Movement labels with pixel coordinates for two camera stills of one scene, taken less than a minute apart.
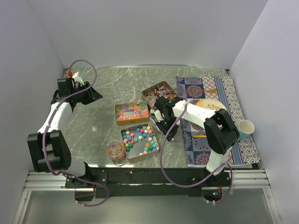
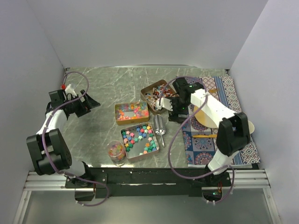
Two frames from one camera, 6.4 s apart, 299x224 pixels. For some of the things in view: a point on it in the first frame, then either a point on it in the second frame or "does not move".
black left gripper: [92, 95] -> [88, 103]
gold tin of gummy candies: [131, 112] does not move
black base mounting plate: [119, 182] does not move
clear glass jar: [116, 151] does not move
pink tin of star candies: [139, 140] does not move
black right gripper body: [165, 124] -> [179, 108]
